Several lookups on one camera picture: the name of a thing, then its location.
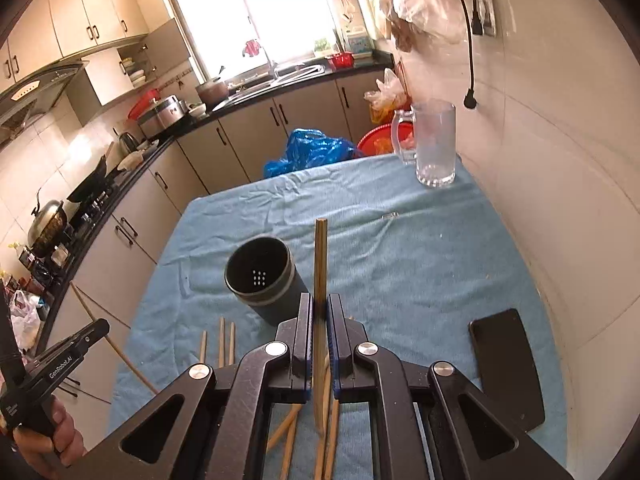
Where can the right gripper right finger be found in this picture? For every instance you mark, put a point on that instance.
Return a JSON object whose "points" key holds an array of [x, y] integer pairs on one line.
{"points": [[428, 422]]}

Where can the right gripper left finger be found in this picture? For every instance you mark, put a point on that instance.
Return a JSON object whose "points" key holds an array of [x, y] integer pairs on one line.
{"points": [[210, 423]]}

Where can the wooden chopstick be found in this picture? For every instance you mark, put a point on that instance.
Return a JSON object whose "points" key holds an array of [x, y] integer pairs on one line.
{"points": [[202, 351], [282, 429], [321, 448], [319, 343], [288, 451], [231, 344], [331, 440], [221, 342]]}

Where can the black utensil holder cup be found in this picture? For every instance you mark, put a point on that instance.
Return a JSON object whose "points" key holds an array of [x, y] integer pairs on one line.
{"points": [[262, 274]]}

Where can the kitchen faucet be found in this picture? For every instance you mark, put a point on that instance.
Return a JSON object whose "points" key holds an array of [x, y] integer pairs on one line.
{"points": [[252, 50]]}

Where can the person's left hand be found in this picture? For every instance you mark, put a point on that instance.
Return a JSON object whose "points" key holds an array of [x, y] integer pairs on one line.
{"points": [[67, 441]]}

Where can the white plastic bag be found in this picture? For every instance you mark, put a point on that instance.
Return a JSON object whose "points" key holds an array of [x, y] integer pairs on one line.
{"points": [[25, 318]]}

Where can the black smartphone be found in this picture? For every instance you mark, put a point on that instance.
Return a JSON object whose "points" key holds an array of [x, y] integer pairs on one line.
{"points": [[507, 368]]}

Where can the lidded steel wok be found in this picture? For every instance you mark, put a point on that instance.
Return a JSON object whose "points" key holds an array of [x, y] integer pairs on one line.
{"points": [[47, 228]]}

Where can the blue-green table cloth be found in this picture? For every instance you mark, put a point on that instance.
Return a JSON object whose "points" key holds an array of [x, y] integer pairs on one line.
{"points": [[415, 282]]}

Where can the metal paper clip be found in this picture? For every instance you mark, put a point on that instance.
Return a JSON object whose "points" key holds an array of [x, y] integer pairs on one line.
{"points": [[390, 215]]}

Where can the black frying pan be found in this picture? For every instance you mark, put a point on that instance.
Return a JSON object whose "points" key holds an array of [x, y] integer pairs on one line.
{"points": [[87, 187]]}

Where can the range hood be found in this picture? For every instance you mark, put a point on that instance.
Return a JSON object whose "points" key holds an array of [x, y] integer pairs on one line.
{"points": [[24, 102]]}

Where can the red plastic basin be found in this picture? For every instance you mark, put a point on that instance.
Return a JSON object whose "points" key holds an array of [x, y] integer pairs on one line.
{"points": [[378, 141]]}

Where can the blue plastic bag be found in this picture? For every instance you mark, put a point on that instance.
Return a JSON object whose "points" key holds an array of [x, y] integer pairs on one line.
{"points": [[310, 148]]}

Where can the clear glass beer mug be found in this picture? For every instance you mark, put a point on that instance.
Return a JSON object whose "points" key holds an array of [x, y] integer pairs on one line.
{"points": [[434, 141]]}

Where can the silver rice cooker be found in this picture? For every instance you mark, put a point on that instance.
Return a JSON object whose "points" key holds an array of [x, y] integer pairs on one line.
{"points": [[161, 115]]}

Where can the orange plastic bag bin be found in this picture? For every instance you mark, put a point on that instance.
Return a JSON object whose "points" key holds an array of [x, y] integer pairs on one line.
{"points": [[391, 95]]}

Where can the brown cooking pot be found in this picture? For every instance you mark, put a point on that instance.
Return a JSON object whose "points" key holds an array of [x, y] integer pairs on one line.
{"points": [[214, 91]]}

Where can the red small basket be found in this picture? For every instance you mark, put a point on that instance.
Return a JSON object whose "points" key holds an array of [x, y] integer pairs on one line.
{"points": [[341, 60]]}

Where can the hanging plastic bags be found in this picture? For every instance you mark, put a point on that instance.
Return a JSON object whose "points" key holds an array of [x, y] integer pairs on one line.
{"points": [[406, 21]]}

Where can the black power cable plug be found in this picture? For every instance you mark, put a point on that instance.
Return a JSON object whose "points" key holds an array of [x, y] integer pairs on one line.
{"points": [[473, 27]]}

